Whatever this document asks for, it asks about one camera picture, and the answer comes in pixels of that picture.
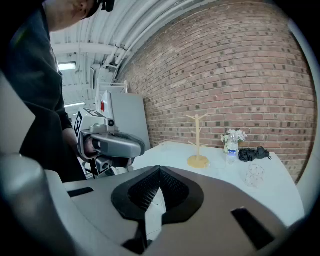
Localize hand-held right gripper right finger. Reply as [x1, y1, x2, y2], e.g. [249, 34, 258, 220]
[149, 165, 288, 256]

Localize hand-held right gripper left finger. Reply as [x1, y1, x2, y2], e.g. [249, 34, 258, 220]
[62, 164, 162, 256]

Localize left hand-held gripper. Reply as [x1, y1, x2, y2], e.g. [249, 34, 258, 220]
[74, 107, 146, 179]

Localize wooden cup tree stand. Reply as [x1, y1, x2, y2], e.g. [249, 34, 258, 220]
[186, 113, 210, 169]

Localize person's left forearm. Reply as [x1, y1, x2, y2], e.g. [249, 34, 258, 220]
[61, 126, 80, 158]

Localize patterned glass cup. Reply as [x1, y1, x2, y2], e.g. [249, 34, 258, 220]
[244, 163, 266, 189]

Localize person's left hand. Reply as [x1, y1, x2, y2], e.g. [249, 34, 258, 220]
[84, 136, 98, 155]

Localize white panel with red mark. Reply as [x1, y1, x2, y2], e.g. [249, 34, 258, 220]
[96, 90, 115, 120]

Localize white metal rack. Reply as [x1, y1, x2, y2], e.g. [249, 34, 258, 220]
[95, 79, 129, 95]

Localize clear plastic water bottle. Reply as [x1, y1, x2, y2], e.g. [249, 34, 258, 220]
[225, 133, 240, 166]

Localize folded black umbrella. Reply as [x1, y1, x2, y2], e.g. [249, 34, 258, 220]
[238, 146, 273, 163]

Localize pale pink flower bunch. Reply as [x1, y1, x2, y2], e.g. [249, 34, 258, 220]
[220, 128, 248, 145]

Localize person's black shirt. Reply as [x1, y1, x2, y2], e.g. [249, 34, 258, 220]
[0, 4, 87, 183]

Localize person's head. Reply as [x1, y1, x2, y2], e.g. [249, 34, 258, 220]
[42, 0, 102, 33]

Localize black head-mounted camera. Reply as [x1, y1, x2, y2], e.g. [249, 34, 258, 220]
[99, 0, 116, 13]

